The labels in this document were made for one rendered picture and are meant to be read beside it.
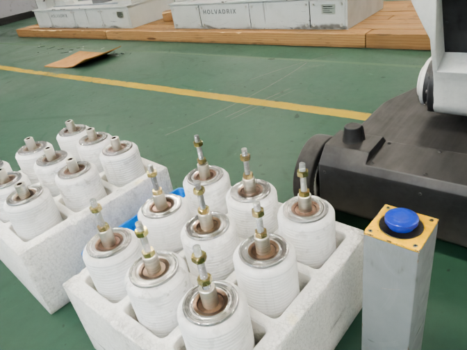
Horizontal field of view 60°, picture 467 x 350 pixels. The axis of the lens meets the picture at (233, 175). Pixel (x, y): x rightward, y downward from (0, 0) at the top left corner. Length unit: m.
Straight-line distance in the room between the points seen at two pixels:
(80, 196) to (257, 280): 0.52
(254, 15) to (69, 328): 2.34
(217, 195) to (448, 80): 0.56
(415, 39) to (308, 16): 0.66
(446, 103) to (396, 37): 1.38
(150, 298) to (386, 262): 0.32
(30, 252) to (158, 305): 0.40
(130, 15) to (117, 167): 2.89
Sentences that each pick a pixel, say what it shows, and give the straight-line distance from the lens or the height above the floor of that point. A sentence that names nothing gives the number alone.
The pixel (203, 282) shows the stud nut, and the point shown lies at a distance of 0.53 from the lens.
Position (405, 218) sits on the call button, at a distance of 0.55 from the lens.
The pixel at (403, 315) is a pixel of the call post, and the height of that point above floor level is 0.20.
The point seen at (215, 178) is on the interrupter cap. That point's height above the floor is 0.25.
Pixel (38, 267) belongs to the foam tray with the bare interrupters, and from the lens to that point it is 0.96.
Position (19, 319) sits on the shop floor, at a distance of 1.08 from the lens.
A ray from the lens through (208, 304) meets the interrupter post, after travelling 0.55.
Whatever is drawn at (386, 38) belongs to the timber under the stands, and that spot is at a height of 0.06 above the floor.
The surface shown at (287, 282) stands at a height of 0.22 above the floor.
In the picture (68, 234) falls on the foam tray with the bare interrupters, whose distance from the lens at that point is 0.96.
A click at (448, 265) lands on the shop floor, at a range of 0.99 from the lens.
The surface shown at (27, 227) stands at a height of 0.20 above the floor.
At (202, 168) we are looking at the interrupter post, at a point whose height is 0.28.
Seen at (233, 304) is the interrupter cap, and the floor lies 0.25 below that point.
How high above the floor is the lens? 0.67
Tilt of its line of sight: 31 degrees down
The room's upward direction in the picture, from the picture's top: 10 degrees counter-clockwise
